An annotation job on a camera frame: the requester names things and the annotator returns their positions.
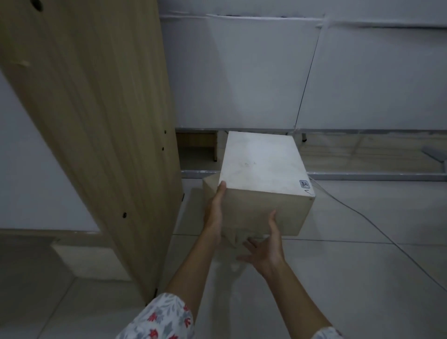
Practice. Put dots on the floral sleeve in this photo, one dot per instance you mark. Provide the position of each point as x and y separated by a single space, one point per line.
326 333
160 319

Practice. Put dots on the white partition board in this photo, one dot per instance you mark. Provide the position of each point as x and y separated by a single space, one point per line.
237 73
377 76

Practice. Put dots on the person's left forearm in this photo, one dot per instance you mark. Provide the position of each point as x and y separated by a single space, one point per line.
190 269

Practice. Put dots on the small wooden cabinet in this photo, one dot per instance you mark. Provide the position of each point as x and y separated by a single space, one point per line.
197 145

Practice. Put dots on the floral right sleeve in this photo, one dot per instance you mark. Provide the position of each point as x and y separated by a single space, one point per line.
326 333

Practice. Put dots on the person's left thumb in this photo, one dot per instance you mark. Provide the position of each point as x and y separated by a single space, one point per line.
221 192

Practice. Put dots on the person's left hand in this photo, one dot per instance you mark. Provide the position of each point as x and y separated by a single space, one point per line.
213 216

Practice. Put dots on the person's right forearm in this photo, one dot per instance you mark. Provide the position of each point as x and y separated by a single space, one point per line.
296 300

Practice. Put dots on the large wooden board panel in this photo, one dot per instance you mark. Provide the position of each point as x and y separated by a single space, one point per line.
90 132

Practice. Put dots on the silver metal floor rail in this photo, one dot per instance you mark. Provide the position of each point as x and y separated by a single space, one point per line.
377 175

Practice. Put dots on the person's right thumb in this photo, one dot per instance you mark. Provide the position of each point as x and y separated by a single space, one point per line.
272 223

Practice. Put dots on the floral left sleeve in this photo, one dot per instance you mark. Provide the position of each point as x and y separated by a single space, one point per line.
160 319

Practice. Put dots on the person's right hand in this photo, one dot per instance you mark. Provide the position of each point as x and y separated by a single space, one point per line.
269 253

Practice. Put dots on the grey metal bar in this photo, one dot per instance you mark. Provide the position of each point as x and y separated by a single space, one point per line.
434 158

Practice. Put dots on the white rectangular box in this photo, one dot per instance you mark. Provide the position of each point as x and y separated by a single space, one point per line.
265 174

